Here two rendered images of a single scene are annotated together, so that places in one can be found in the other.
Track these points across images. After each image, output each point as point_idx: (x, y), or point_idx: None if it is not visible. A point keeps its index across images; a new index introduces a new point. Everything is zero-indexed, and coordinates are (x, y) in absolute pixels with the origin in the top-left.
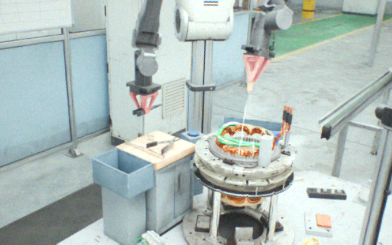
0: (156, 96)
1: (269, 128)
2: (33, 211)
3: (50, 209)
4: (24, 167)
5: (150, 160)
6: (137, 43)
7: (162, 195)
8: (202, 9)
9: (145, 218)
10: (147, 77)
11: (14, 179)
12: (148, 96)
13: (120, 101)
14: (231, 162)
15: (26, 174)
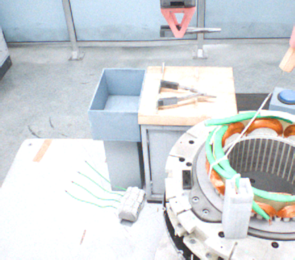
0: (190, 15)
1: None
2: (238, 93)
3: (251, 99)
4: (270, 47)
5: (140, 106)
6: None
7: (160, 159)
8: None
9: (139, 172)
10: None
11: (253, 54)
12: (168, 10)
13: None
14: (182, 183)
15: (266, 54)
